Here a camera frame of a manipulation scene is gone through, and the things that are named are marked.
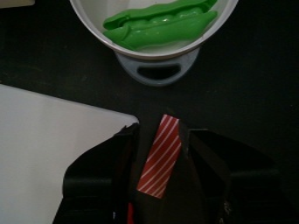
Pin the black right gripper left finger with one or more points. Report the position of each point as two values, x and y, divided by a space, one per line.
94 180

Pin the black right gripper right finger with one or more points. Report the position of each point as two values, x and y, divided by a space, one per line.
234 186

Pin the red white-striped toy piece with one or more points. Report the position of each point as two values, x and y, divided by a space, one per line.
162 157

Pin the white cutting board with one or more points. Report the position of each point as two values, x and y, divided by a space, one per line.
47 151

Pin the grey pot with white inside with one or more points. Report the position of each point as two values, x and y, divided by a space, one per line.
159 65

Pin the green pea pod toy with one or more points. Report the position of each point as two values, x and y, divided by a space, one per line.
159 29

